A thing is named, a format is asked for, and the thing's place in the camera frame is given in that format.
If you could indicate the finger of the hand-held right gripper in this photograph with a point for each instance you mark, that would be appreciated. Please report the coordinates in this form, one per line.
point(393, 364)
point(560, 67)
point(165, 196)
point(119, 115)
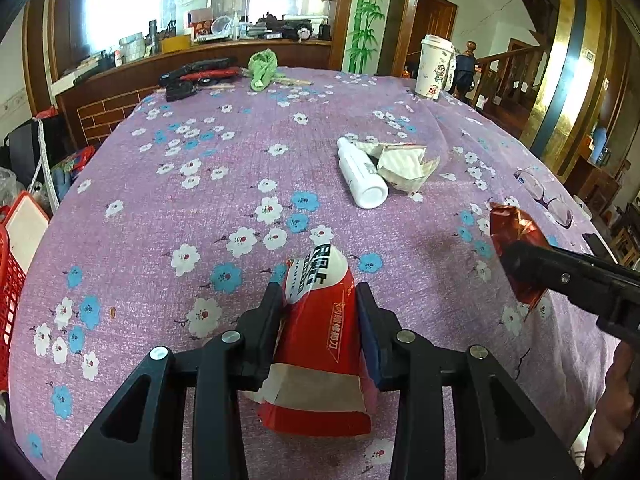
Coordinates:
point(550, 270)

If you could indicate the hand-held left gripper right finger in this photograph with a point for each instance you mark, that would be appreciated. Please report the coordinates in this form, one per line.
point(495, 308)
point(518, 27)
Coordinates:
point(367, 330)

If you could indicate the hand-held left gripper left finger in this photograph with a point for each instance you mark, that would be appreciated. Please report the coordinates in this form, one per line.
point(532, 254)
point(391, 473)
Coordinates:
point(270, 335)

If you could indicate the red white carton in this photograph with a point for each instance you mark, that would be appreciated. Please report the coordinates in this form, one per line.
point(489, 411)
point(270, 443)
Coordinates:
point(320, 340)

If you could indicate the dark red snack packet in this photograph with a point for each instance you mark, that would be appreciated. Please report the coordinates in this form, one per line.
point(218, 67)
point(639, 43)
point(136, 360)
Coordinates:
point(515, 227)

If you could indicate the red plastic basket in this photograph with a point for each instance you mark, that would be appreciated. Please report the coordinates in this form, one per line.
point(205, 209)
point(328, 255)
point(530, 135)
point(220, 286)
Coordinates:
point(9, 300)

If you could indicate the person's right hand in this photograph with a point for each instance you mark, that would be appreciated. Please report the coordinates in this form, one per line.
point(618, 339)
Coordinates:
point(617, 405)

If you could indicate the clear glasses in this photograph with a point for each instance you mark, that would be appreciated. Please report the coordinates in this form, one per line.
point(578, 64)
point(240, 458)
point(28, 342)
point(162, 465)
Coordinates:
point(547, 195)

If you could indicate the wooden cabinet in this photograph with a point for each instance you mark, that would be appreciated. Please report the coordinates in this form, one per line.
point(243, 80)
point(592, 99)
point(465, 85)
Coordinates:
point(607, 200)

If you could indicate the purple floral tablecloth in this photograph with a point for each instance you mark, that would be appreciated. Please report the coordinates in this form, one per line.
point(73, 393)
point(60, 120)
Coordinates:
point(200, 200)

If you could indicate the white plastic bottle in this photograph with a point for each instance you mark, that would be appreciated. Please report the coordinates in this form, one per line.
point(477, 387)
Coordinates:
point(360, 175)

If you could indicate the crumpled white paper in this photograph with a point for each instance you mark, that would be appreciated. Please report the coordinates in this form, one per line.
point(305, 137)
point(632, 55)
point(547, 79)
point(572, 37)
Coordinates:
point(405, 165)

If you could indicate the wooden stair railing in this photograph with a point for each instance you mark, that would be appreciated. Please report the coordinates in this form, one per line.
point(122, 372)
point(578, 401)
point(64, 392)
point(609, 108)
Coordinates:
point(505, 80)

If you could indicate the gold black pillar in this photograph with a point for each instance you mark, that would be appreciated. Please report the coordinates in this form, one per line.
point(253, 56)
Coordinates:
point(570, 70)

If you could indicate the dark blue jacket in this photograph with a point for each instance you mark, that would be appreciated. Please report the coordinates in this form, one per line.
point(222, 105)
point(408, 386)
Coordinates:
point(464, 70)

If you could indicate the white printed cup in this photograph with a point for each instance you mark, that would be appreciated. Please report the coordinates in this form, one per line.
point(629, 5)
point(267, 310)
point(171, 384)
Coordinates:
point(434, 67)

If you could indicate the blue red printed bag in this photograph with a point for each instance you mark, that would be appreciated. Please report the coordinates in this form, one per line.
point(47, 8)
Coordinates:
point(72, 172)

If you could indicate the small black case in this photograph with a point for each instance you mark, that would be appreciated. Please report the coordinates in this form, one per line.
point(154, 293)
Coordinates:
point(178, 91)

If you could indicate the white box with red rim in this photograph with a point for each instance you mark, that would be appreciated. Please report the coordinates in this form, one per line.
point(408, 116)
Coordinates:
point(27, 225)

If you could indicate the green cloth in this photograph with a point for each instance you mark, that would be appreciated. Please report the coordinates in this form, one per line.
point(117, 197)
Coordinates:
point(264, 67)

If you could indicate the black red tool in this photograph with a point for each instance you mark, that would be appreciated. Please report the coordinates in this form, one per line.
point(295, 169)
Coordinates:
point(205, 70)

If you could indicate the wooden door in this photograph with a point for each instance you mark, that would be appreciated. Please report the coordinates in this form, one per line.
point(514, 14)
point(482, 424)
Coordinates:
point(432, 20)

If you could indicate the wooden counter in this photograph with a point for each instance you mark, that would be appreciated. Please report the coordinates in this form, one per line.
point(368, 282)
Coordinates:
point(115, 95)

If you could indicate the crumpled plastic bag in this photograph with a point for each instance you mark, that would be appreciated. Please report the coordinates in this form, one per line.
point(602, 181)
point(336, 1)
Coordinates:
point(10, 187)

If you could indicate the black bag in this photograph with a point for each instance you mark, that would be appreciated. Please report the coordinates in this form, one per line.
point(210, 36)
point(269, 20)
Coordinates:
point(25, 150)

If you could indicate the bamboo wall sticker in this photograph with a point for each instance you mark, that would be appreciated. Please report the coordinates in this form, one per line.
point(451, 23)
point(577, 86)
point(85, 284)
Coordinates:
point(366, 15)

